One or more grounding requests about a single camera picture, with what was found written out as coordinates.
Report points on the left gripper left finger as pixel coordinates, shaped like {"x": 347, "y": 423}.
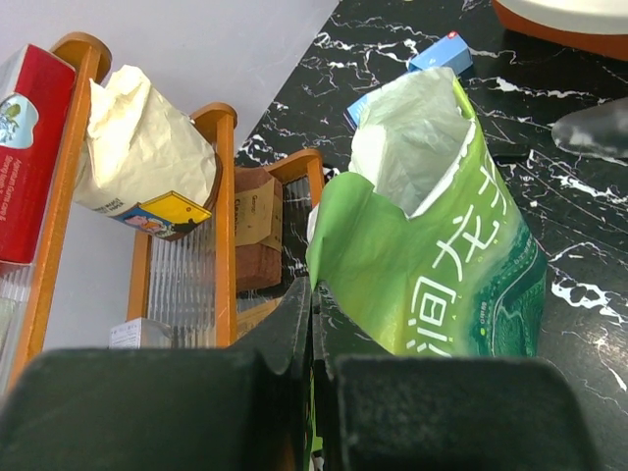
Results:
{"x": 243, "y": 407}

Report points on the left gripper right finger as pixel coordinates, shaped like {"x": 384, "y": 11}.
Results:
{"x": 377, "y": 411}

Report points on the green litter bag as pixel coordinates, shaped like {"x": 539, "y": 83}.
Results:
{"x": 419, "y": 240}

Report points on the clear plastic scoop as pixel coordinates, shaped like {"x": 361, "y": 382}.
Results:
{"x": 598, "y": 132}

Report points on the clear plastic box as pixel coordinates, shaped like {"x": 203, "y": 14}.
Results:
{"x": 139, "y": 333}

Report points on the red white toothpaste box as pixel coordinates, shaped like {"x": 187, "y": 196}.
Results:
{"x": 36, "y": 93}

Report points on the white orange litter box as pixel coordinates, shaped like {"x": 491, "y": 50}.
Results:
{"x": 595, "y": 26}

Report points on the brown scouring pad pack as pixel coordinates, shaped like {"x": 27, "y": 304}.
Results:
{"x": 258, "y": 229}

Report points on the white paper bag upper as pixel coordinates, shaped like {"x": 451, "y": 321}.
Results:
{"x": 143, "y": 162}

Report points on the black plastic piece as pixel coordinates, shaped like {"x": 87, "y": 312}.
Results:
{"x": 502, "y": 147}

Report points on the orange wooden shelf rack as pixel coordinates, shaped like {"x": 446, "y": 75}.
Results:
{"x": 74, "y": 131}

